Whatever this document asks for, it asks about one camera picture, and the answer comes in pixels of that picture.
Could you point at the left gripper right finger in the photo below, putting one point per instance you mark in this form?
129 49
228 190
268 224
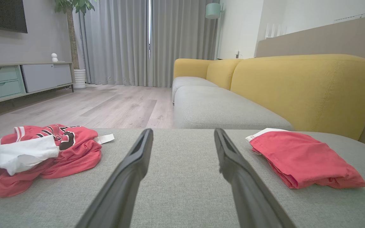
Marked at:
249 193

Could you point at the mint grey television cabinet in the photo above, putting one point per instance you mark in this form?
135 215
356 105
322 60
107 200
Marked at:
43 76

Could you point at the small white figurine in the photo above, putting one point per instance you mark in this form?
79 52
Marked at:
54 57

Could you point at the white slatted rack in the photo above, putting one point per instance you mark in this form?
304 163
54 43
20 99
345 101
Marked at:
274 31

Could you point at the grey sofa seat cushion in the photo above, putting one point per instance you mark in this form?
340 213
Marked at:
188 82
217 110

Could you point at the red shorts white trim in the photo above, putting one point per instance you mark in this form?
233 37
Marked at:
303 158

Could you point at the red basketball jersey black print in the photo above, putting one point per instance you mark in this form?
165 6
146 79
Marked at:
74 155

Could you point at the floor lamp mint shade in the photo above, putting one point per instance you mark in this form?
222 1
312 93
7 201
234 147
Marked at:
213 10

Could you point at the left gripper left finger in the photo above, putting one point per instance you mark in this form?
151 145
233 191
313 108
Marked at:
122 186

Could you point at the black wall television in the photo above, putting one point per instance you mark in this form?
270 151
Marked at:
2 14

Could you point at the medium yellow sofa backrest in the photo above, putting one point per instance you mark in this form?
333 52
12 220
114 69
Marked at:
222 72

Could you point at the small yellow sofa backrest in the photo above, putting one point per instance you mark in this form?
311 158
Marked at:
188 67

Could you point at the large grey sofa seat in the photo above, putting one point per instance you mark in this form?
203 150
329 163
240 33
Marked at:
182 190

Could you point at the grey curtain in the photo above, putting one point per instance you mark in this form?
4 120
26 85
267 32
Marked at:
182 34
116 41

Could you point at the white ribbed plant pot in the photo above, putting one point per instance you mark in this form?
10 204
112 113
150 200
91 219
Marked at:
80 79

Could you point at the large yellow sofa backrest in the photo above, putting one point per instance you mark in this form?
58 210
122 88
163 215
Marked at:
296 91

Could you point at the green potted tree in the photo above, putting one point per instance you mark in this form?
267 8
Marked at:
72 34

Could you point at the white flat device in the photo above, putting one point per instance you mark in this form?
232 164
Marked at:
353 18

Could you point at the white wall socket plug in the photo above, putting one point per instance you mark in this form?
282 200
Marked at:
238 54

